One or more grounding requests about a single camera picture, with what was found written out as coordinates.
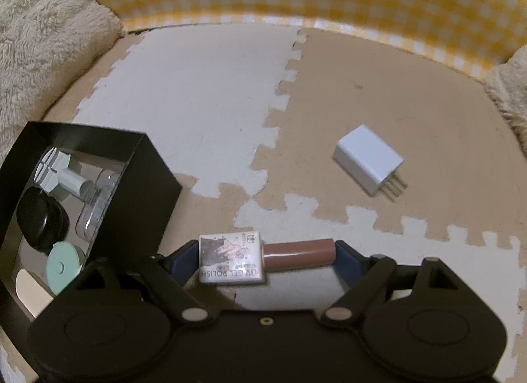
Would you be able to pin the white power adapter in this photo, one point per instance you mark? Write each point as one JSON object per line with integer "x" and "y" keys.
{"x": 362, "y": 156}

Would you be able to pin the small fluffy cream cushion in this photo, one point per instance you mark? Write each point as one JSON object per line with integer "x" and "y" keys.
{"x": 512, "y": 86}

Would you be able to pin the large fluffy cream cushion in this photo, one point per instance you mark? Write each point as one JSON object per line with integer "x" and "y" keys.
{"x": 41, "y": 37}

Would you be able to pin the grey watch link remover tool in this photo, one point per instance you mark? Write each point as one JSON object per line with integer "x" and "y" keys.
{"x": 49, "y": 168}

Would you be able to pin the cream oval object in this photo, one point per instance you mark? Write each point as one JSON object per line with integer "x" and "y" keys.
{"x": 31, "y": 290}

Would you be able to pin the black box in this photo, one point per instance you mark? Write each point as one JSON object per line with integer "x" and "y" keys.
{"x": 140, "y": 193}

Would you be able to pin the clear plastic case of screws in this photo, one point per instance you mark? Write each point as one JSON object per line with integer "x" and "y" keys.
{"x": 99, "y": 201}

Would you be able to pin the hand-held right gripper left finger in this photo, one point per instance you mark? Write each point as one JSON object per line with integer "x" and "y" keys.
{"x": 183, "y": 261}

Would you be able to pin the black round case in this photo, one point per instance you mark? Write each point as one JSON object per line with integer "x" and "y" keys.
{"x": 41, "y": 218}

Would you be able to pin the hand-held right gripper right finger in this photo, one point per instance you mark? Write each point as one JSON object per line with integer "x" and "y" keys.
{"x": 348, "y": 261}

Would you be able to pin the brown gel polish bottle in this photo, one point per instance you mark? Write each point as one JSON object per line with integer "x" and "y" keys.
{"x": 230, "y": 259}

